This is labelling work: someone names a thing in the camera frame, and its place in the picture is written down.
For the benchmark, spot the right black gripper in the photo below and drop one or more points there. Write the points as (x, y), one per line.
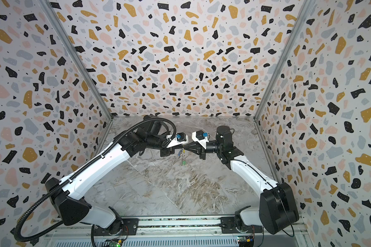
(201, 151)

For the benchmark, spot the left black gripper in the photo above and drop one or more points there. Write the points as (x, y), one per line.
(167, 152)

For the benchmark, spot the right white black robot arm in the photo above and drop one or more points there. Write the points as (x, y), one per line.
(277, 207)

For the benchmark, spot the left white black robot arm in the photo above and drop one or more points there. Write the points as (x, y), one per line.
(68, 196)

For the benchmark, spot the left green circuit board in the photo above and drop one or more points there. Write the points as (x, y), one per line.
(118, 242)

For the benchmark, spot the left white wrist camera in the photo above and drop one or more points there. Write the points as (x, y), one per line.
(180, 139)

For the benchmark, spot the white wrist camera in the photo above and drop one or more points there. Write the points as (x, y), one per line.
(180, 139)
(201, 137)

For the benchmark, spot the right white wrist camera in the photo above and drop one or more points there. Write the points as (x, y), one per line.
(201, 137)

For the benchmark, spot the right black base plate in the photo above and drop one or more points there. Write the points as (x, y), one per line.
(232, 225)

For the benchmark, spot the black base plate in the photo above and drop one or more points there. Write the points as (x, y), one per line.
(232, 225)
(128, 227)

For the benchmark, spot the aluminium mounting rail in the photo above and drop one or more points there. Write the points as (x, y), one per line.
(172, 226)

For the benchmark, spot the white slotted cable duct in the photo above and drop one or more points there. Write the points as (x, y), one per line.
(158, 242)

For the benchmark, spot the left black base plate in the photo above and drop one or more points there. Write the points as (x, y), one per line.
(128, 227)

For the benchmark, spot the right circuit board with wires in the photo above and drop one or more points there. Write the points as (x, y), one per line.
(246, 241)

